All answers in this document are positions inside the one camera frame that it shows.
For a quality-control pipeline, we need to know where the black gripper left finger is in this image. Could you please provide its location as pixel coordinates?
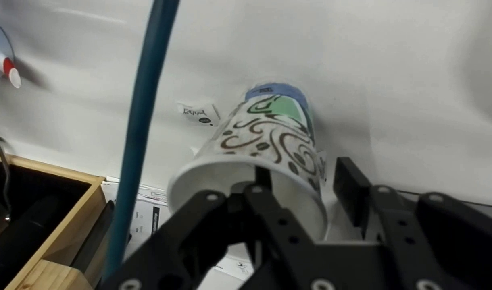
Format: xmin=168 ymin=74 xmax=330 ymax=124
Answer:
xmin=101 ymin=182 xmax=333 ymax=290

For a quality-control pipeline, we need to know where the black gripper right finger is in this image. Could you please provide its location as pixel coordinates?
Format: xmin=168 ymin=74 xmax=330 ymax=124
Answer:
xmin=333 ymin=157 xmax=492 ymax=290

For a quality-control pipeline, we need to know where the patterned paper cup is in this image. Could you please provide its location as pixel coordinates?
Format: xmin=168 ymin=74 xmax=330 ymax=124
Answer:
xmin=168 ymin=82 xmax=328 ymax=240

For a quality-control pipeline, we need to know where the wooden pod organizer rack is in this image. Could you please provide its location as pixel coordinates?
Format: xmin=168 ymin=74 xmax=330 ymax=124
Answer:
xmin=0 ymin=137 xmax=114 ymax=290

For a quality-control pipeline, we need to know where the green power cable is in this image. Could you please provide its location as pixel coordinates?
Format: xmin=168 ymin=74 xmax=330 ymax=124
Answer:
xmin=102 ymin=0 xmax=181 ymax=285

